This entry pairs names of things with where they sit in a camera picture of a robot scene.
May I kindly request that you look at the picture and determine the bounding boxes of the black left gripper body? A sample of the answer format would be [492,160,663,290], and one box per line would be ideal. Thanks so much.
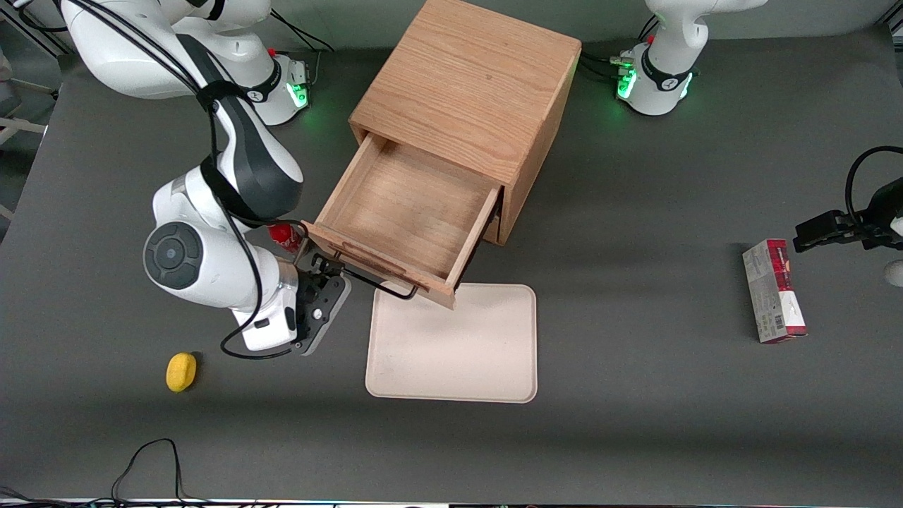
[866,178,903,252]

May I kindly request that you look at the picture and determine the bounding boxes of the black drawer handle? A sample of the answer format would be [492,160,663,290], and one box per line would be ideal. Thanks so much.
[310,250,419,301]

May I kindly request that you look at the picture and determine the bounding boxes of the wooden drawer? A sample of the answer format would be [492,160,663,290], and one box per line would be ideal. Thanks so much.
[302,133,503,310]

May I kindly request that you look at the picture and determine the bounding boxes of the wooden drawer cabinet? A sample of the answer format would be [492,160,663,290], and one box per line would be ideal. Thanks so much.
[349,0,583,246]

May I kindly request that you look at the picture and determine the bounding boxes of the red can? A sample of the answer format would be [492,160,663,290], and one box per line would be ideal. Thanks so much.
[267,222,305,256]

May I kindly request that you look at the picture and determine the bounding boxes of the red and white carton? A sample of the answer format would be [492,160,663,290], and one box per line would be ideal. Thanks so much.
[742,238,808,344]

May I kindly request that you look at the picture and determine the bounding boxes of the yellow lemon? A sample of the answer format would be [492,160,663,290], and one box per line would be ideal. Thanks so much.
[166,352,198,393]

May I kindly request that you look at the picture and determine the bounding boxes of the white rectangular tray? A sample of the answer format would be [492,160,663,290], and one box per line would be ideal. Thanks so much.
[365,282,538,404]

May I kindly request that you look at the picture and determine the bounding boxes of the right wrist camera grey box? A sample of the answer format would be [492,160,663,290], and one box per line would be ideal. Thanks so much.
[291,272,352,356]

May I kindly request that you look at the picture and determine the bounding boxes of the black looped cable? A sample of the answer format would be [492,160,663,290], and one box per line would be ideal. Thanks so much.
[844,145,903,228]

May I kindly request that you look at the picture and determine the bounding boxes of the thin black table cable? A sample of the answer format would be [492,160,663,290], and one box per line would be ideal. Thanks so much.
[111,438,186,503]

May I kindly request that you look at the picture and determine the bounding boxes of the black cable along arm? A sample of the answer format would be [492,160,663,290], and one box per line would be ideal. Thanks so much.
[71,0,297,361]

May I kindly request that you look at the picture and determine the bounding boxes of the black base cable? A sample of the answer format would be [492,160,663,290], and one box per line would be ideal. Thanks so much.
[270,8,334,54]
[578,51,631,80]

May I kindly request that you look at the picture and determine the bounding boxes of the black cable bundle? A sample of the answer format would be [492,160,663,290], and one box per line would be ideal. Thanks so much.
[0,485,332,508]

